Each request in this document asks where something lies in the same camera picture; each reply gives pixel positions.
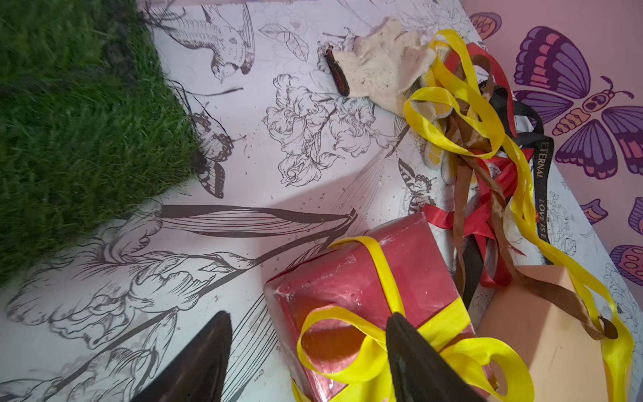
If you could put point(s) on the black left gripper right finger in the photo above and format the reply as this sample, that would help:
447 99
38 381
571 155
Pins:
418 372

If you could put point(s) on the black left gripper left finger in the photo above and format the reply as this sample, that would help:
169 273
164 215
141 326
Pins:
198 372

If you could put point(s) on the dark red gift box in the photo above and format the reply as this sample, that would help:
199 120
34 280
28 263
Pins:
344 276

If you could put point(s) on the peach gift box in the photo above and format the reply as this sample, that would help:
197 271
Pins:
565 363

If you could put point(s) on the black printed ribbon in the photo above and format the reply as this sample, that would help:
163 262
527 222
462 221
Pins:
527 129

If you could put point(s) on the brown ribbon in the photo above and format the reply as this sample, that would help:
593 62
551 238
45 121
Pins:
570 302

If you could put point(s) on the yellow dotted work glove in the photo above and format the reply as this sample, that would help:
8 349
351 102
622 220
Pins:
435 157

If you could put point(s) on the green artificial grass mat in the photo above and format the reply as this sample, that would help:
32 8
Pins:
89 126

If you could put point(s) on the beige knit work glove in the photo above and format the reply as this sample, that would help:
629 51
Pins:
382 66

